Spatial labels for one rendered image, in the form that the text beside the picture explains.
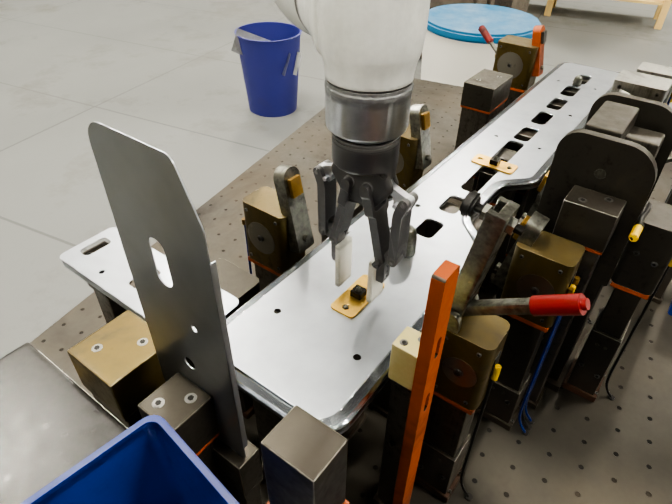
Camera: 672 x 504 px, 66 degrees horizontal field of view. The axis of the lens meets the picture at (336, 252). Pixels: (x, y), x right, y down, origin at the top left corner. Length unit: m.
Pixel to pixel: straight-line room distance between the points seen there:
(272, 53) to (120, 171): 3.08
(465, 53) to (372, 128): 2.33
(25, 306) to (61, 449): 1.87
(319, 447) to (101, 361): 0.33
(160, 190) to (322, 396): 0.33
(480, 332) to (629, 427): 0.50
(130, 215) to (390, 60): 0.26
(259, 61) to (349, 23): 3.02
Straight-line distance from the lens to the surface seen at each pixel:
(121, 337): 0.63
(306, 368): 0.63
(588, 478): 0.99
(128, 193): 0.42
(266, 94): 3.58
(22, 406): 0.65
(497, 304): 0.59
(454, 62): 2.88
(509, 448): 0.97
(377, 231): 0.61
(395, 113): 0.53
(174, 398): 0.53
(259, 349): 0.66
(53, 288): 2.48
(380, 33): 0.49
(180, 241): 0.39
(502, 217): 0.52
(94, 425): 0.60
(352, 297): 0.71
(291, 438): 0.35
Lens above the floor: 1.50
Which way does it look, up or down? 39 degrees down
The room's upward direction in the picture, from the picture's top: 1 degrees clockwise
